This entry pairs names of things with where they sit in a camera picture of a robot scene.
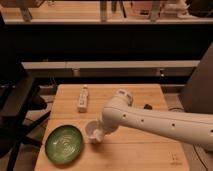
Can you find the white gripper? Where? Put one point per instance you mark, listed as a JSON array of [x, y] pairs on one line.
[[99, 132]]

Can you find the black office chair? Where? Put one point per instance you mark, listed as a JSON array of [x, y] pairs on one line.
[[19, 93]]

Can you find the green ceramic plate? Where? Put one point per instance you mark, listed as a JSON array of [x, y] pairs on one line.
[[64, 144]]

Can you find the black rectangular block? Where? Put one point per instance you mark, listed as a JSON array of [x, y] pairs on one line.
[[147, 106]]

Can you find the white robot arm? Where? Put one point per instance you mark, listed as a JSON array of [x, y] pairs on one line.
[[191, 128]]

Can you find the grey metal rail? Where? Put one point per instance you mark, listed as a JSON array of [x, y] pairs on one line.
[[112, 68]]

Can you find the grey chair back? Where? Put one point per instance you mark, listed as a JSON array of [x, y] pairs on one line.
[[197, 95]]

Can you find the white ceramic cup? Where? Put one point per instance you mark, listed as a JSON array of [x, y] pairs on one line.
[[89, 131]]

